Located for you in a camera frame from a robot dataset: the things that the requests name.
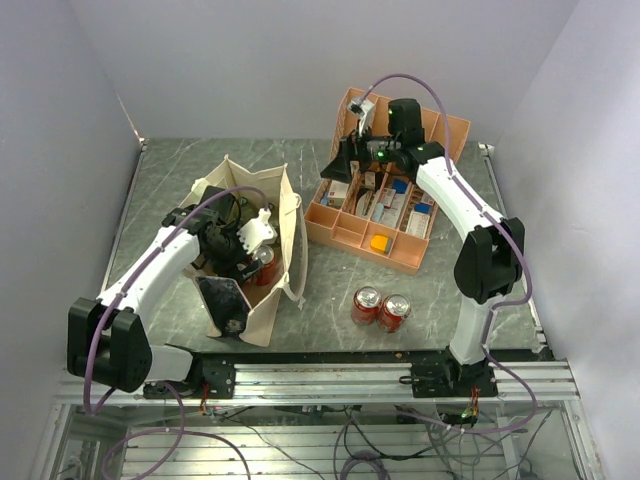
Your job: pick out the white red medicine box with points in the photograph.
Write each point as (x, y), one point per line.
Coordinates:
(336, 193)

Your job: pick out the cream canvas tote bag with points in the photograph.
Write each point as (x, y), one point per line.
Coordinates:
(279, 224)

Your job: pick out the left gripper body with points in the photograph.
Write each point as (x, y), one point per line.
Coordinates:
(227, 254)

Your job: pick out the white box right slot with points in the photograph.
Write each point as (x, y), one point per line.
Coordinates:
(418, 224)

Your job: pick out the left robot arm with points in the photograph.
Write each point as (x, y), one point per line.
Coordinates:
(107, 340)

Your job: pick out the clear bottle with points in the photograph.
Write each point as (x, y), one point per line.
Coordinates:
(246, 208)

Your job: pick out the orange plastic desk organizer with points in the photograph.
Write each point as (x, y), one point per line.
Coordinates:
(377, 203)

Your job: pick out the aluminium mounting rail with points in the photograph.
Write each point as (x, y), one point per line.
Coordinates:
(311, 384)

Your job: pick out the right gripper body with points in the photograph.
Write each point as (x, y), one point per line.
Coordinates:
(366, 148)

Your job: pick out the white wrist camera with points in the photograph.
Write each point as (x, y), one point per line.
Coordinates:
(364, 110)
(257, 232)

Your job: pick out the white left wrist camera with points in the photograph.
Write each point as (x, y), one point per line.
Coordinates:
(257, 232)

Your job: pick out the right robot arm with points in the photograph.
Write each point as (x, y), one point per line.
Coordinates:
(384, 153)

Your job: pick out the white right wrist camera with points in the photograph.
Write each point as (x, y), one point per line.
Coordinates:
(364, 110)

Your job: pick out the red soda can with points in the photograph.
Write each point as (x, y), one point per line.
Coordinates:
(394, 310)
(267, 257)
(366, 305)

